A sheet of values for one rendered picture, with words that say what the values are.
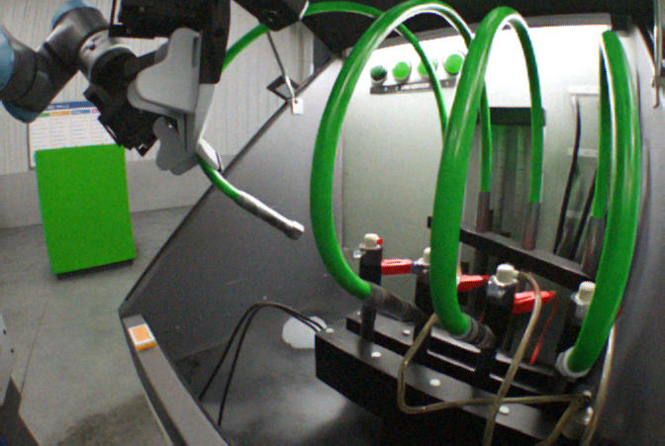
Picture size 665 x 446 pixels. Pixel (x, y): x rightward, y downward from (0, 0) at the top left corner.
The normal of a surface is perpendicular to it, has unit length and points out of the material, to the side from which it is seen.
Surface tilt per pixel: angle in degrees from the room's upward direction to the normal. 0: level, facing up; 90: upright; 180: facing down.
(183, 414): 0
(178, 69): 93
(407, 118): 90
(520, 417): 0
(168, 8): 90
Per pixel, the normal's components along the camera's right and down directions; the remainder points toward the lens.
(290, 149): 0.71, 0.12
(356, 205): -0.71, 0.12
